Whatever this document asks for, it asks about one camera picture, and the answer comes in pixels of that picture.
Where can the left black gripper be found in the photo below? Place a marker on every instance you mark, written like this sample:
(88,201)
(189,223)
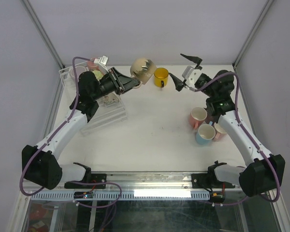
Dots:
(121,82)

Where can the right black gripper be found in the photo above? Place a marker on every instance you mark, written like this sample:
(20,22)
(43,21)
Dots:
(179,84)

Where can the beige stoneware mug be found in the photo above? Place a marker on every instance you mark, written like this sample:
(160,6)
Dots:
(142,69)

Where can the pale yellow mug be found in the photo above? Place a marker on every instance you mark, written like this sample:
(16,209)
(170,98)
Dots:
(98,74)

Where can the clear acrylic dish rack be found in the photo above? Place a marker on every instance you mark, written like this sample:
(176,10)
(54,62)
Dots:
(105,115)

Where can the pink patterned mug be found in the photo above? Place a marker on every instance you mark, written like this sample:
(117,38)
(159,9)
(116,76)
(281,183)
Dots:
(93,64)

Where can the pink mug white inside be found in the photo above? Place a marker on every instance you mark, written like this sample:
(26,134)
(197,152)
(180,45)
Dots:
(197,117)

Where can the lavender mug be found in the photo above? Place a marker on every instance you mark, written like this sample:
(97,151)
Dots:
(79,70)

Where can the mauve purple mug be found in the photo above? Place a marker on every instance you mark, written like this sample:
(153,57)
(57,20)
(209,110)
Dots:
(209,119)

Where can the green-inside patterned mug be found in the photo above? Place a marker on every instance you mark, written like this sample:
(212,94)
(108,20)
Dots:
(110,99)

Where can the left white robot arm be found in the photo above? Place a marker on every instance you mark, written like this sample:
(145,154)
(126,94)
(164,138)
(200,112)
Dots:
(40,162)

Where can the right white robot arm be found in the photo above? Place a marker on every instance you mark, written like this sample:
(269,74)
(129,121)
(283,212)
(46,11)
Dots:
(264,170)

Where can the yellow glass cup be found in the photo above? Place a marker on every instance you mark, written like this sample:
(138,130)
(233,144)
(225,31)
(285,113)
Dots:
(161,77)

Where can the light blue mug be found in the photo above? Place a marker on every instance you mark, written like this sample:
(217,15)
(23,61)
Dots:
(205,134)

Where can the light pink mug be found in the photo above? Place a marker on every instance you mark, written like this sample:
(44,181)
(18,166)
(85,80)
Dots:
(220,132)

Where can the small electronics board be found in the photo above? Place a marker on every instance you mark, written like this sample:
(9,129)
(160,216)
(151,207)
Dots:
(83,195)

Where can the black connector box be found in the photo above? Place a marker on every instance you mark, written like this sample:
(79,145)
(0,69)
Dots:
(217,197)

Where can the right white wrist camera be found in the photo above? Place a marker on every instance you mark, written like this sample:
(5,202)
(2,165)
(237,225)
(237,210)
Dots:
(191,75)

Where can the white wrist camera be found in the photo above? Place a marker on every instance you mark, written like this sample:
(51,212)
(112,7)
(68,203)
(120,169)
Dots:
(101,63)
(191,75)

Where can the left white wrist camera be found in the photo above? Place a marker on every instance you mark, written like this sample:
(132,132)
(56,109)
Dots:
(101,63)

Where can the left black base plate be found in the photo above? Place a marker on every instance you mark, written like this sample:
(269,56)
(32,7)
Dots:
(96,181)

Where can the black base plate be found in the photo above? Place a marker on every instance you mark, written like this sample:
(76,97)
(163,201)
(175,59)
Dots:
(207,181)
(96,181)

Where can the aluminium mounting rail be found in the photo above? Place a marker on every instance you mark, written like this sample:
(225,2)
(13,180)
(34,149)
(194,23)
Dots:
(117,181)

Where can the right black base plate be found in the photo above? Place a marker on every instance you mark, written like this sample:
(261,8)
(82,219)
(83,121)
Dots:
(207,181)

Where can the white slotted cable duct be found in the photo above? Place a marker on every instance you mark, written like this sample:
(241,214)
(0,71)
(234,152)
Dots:
(138,194)

